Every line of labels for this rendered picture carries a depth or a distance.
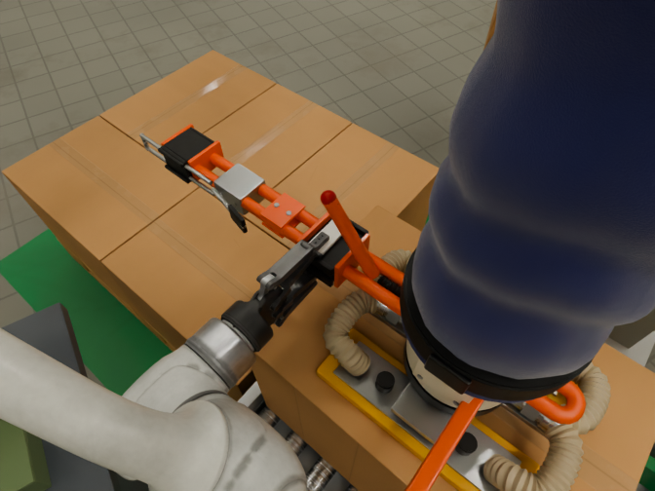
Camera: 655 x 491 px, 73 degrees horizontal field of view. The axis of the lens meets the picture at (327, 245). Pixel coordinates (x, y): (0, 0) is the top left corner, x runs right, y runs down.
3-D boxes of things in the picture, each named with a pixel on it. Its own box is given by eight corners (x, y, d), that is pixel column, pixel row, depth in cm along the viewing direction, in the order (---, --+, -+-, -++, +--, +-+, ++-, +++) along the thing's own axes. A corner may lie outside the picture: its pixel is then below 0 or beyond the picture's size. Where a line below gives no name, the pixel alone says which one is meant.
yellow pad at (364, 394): (536, 468, 65) (551, 461, 61) (505, 530, 60) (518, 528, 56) (352, 331, 77) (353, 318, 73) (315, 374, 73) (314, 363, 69)
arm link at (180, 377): (207, 373, 68) (257, 415, 59) (121, 459, 61) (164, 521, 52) (168, 328, 61) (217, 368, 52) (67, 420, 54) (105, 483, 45)
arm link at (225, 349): (194, 358, 66) (223, 329, 69) (236, 396, 63) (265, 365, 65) (175, 333, 59) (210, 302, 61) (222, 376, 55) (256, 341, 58)
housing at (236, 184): (269, 195, 82) (266, 178, 79) (243, 217, 79) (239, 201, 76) (243, 178, 85) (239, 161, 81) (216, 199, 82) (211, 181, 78)
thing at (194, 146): (225, 161, 87) (219, 141, 83) (196, 182, 84) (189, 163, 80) (197, 142, 90) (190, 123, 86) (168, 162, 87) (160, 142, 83)
